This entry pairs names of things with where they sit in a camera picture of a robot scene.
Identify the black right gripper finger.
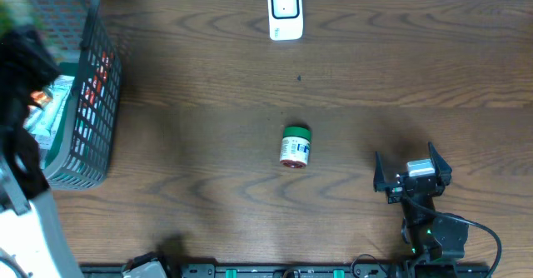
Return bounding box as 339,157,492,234
428,142,452,186
373,151,393,192

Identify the green lid jar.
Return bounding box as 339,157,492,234
279,127,311,169

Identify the orange snack packet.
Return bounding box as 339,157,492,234
30,87,53,109

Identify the green tea carton box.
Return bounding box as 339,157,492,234
1,0,42,37

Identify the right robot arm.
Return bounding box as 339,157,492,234
373,143,469,277

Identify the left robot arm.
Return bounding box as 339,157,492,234
1,25,82,277

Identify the green white flat package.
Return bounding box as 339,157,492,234
24,62,79,169

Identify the grey plastic mesh basket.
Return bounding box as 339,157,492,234
30,0,122,191

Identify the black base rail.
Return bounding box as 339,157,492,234
81,262,491,278

